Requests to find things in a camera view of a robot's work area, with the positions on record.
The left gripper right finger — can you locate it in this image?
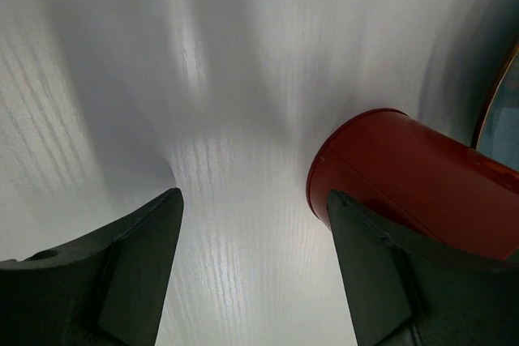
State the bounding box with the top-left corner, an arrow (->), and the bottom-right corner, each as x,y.
327,190 -> 518,345

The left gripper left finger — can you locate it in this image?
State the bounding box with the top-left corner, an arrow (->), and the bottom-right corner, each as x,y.
1,188 -> 183,345

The blue ceramic plate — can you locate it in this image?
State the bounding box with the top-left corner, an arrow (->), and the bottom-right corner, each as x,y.
471,42 -> 518,170

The red metal can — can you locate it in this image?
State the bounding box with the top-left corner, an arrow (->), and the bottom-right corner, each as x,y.
306,109 -> 518,260

